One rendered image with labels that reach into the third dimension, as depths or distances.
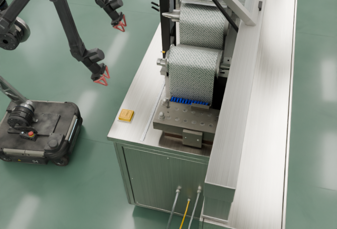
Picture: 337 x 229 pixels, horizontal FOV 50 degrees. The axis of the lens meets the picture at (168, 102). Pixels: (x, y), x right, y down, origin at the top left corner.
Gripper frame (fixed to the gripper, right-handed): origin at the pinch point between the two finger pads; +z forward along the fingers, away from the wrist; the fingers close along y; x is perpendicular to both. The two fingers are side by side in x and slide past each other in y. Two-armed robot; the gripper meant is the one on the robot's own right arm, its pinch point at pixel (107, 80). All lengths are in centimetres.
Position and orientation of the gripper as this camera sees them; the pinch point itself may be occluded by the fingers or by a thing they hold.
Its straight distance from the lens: 207.6
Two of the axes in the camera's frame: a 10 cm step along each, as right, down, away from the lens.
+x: -8.5, 2.7, 4.6
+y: 1.2, -7.4, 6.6
